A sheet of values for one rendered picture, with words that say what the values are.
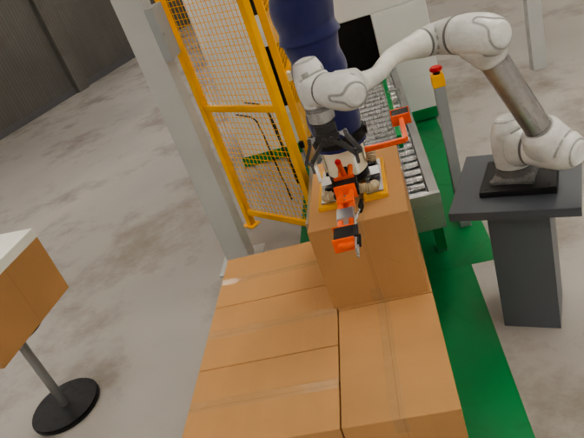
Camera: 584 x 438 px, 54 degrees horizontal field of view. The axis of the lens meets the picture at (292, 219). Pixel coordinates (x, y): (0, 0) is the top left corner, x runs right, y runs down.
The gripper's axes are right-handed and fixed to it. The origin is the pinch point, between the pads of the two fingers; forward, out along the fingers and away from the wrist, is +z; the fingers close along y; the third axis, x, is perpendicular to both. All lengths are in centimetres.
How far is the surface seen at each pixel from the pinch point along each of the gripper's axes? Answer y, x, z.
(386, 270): -6, -11, 52
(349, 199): -0.7, -3.5, 12.7
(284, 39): 9, -34, -41
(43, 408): 208, -36, 119
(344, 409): 16, 43, 67
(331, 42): -6.8, -34.2, -35.7
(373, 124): -6, -199, 66
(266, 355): 48, 10, 67
